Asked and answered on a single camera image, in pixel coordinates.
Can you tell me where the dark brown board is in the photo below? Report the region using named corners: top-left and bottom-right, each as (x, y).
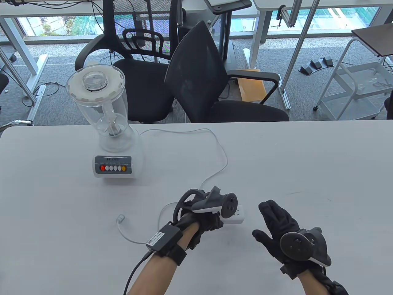
top-left (351, 23), bottom-right (393, 58)

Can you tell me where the white power strip cable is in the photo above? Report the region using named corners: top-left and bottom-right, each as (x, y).
top-left (116, 201), bottom-right (179, 245)

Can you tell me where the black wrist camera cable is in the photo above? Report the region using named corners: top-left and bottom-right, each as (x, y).
top-left (123, 250), bottom-right (154, 295)

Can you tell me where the grey right hand tracker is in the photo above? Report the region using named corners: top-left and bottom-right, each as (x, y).
top-left (280, 227), bottom-right (332, 267)

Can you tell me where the white blender with clear jar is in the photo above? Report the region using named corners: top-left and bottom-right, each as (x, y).
top-left (66, 62), bottom-right (145, 179)

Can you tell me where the aluminium frame post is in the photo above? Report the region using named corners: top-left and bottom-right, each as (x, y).
top-left (278, 0), bottom-right (326, 111)

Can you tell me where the grey hand tracker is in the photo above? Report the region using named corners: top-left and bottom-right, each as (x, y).
top-left (173, 186), bottom-right (239, 222)
top-left (280, 227), bottom-right (332, 267)

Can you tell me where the person's right hand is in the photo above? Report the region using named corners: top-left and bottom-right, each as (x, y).
top-left (252, 200), bottom-right (326, 279)

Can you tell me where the black mesh office chair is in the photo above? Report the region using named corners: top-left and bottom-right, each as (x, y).
top-left (75, 0), bottom-right (182, 124)

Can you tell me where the black foot pedal set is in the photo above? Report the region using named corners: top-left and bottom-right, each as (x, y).
top-left (298, 57), bottom-right (335, 76)

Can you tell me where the person's left hand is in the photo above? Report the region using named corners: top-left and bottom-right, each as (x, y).
top-left (176, 210), bottom-right (224, 251)

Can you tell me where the person's right forearm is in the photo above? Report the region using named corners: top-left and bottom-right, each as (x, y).
top-left (297, 274), bottom-right (331, 295)

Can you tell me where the brown cardboard piece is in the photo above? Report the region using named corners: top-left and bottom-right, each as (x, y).
top-left (236, 69), bottom-right (267, 102)

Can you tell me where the black floor cable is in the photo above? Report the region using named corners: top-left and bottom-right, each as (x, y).
top-left (21, 81), bottom-right (60, 107)

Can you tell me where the white power strip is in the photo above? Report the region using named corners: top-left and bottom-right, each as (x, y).
top-left (220, 205), bottom-right (245, 224)

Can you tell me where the white blender power cord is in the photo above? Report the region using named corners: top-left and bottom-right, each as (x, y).
top-left (140, 128), bottom-right (228, 189)

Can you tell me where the white desk with metal legs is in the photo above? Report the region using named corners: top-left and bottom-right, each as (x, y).
top-left (0, 0), bottom-right (105, 121)

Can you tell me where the black solid-back office chair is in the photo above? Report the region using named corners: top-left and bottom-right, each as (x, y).
top-left (165, 20), bottom-right (290, 123)

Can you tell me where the person's left forearm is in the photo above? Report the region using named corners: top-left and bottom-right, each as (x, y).
top-left (126, 229), bottom-right (192, 295)

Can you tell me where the black left wrist strap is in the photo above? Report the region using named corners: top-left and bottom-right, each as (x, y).
top-left (159, 245), bottom-right (187, 266)

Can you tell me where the black pedestal stand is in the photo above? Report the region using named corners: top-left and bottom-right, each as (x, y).
top-left (204, 0), bottom-right (256, 70)

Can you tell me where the chrome metal bar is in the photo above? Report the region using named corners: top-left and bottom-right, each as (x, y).
top-left (0, 119), bottom-right (33, 136)

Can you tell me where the grey left hand tracker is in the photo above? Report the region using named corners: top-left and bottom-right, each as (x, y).
top-left (173, 186), bottom-right (239, 222)

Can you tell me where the white desk with aluminium frame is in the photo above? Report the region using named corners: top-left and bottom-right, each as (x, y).
top-left (250, 0), bottom-right (393, 70)

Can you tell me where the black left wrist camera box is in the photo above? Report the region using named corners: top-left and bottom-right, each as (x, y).
top-left (146, 224), bottom-right (184, 257)

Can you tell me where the white metal cart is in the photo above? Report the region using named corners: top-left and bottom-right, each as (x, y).
top-left (313, 38), bottom-right (393, 121)

